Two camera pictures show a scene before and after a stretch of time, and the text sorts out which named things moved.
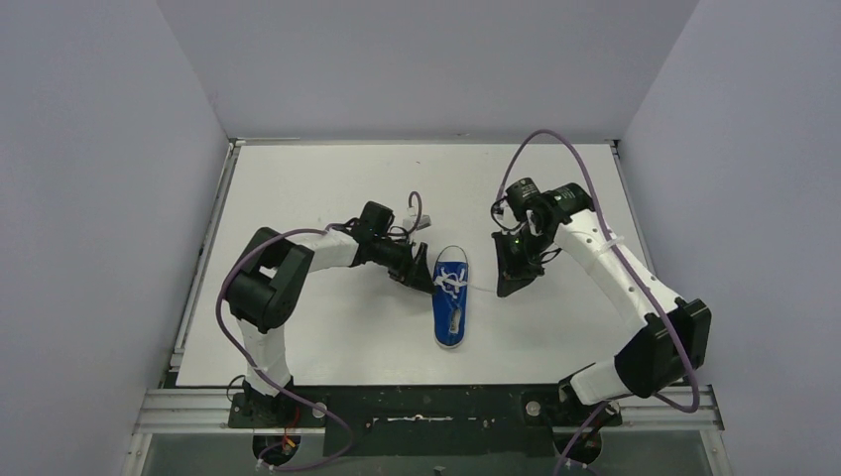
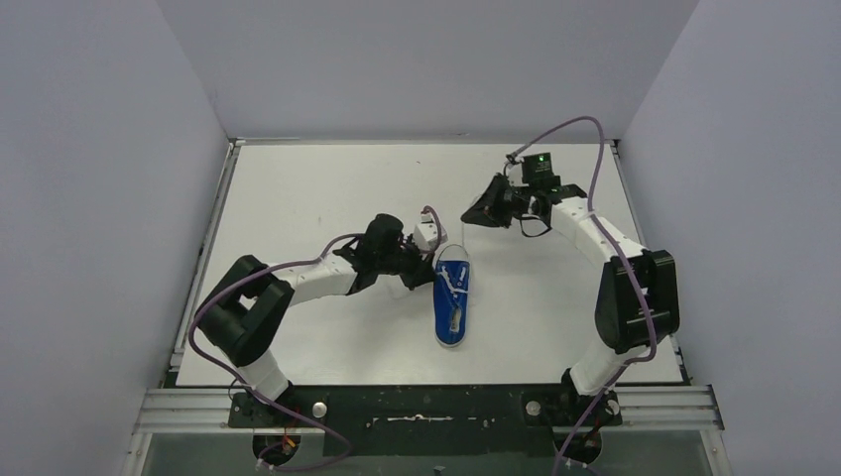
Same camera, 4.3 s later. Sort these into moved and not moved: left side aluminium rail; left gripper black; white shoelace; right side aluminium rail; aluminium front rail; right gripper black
Moved: white shoelace; right gripper black
Not moved: left gripper black; right side aluminium rail; left side aluminium rail; aluminium front rail
